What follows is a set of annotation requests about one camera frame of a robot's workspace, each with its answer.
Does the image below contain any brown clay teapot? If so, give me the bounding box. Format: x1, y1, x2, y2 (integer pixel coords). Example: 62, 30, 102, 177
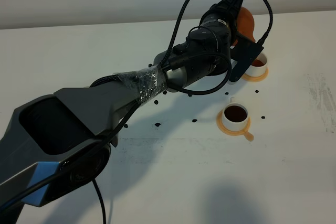
232, 7, 255, 47

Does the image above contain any near white teacup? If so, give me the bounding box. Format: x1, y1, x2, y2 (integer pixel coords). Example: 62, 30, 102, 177
222, 97, 249, 132

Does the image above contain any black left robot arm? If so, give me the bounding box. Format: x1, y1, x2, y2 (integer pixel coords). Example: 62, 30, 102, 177
1, 0, 243, 223

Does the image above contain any orange saucer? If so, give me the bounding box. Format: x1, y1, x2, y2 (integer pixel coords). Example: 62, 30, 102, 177
216, 111, 254, 142
241, 68, 269, 82

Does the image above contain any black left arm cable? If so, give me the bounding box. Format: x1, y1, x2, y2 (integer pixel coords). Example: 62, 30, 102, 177
0, 0, 274, 224

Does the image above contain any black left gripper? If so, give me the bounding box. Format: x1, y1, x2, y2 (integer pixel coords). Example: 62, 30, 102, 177
153, 0, 244, 93

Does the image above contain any near orange saucer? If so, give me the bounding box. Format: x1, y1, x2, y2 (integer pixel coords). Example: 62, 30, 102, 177
216, 111, 254, 142

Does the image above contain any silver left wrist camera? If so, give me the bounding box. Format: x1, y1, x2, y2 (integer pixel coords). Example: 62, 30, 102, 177
229, 34, 264, 82

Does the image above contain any white teacup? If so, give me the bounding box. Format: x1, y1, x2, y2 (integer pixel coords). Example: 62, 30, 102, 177
245, 53, 268, 77
222, 97, 249, 132

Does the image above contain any far white teacup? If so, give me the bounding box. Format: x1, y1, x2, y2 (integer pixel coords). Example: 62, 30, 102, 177
245, 53, 268, 77

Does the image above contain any far orange saucer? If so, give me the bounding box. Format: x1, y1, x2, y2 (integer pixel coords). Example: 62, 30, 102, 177
241, 68, 269, 82

